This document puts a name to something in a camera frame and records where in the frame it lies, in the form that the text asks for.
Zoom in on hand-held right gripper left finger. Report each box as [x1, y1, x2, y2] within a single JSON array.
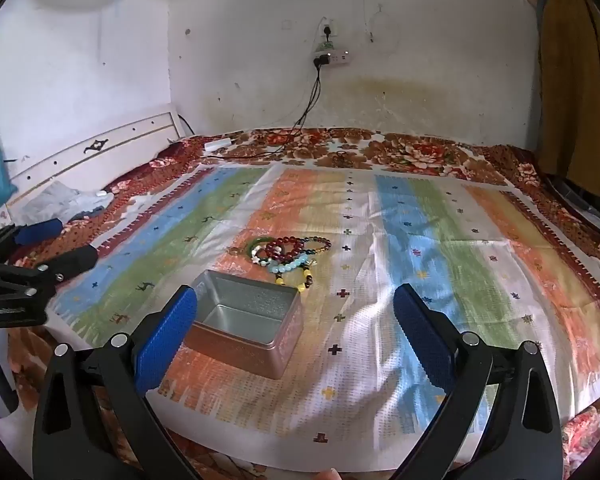
[[32, 284, 201, 480]]

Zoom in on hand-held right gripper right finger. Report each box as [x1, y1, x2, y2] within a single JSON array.
[[392, 282, 566, 480]]

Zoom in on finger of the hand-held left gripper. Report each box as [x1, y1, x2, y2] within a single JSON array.
[[0, 218, 64, 264], [0, 245, 100, 307]]

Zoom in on metal tin box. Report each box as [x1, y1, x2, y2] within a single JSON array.
[[182, 269, 302, 381]]

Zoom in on yellow and brown bead bracelet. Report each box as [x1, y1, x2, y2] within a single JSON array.
[[275, 267, 317, 291]]

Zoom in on multicoloured glass bead bracelet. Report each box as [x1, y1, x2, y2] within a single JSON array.
[[300, 236, 332, 256]]

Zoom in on red bead bracelet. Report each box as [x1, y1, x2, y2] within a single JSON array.
[[266, 236, 306, 264]]

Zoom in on light blue bead bracelet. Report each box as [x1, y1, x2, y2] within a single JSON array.
[[269, 254, 314, 276]]

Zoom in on grey crumpled clothes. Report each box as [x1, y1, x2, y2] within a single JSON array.
[[22, 181, 114, 224]]

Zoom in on white bed headboard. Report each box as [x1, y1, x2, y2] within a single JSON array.
[[5, 102, 193, 211]]

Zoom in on striped colourful cloth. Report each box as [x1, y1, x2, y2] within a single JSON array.
[[45, 162, 600, 473]]

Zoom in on floral bedsheet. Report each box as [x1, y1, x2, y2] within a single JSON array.
[[0, 127, 600, 480]]

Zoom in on brown hanging garment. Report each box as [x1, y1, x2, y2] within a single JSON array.
[[536, 0, 600, 197]]

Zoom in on white power strip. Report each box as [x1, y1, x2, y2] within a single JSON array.
[[312, 49, 355, 68]]

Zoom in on black power cable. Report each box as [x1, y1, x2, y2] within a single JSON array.
[[289, 58, 328, 137]]

